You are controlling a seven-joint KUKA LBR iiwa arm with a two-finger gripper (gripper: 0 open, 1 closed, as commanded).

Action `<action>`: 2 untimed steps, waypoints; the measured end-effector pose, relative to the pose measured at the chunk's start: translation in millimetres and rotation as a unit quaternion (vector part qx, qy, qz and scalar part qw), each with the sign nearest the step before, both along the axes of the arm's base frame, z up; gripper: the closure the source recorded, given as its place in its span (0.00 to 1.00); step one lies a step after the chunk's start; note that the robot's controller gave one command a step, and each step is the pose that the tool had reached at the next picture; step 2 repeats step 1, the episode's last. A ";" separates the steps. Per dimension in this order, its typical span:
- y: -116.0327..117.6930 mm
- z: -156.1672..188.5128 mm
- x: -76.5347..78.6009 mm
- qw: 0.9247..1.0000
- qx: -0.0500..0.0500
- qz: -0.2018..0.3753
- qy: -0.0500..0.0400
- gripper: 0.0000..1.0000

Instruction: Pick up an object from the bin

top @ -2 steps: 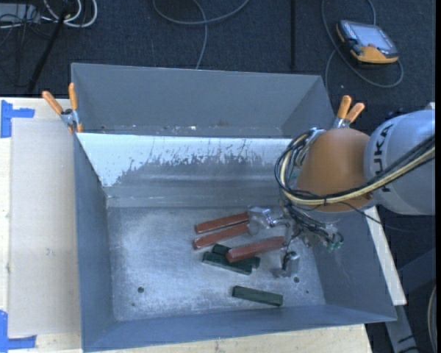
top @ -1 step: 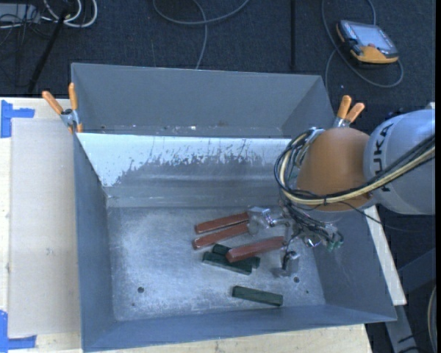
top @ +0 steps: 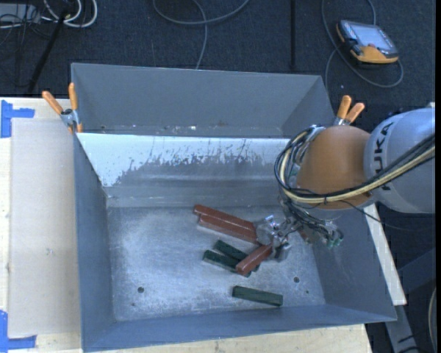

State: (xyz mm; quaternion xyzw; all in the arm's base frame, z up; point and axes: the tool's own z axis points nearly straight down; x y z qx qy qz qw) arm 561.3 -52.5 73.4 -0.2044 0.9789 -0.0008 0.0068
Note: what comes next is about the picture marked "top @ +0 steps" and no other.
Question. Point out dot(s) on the grey metal bin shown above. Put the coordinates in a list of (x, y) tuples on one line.
[(169, 256)]

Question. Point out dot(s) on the red-brown block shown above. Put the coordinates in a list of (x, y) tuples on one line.
[(253, 259), (228, 230), (224, 216)]

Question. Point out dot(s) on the dark green flat block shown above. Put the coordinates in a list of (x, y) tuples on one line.
[(257, 295), (218, 259), (229, 249)]

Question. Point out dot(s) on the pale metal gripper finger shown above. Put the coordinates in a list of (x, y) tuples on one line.
[(267, 233), (283, 252)]

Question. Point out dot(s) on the pale wood flat board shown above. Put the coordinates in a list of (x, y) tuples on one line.
[(40, 226)]

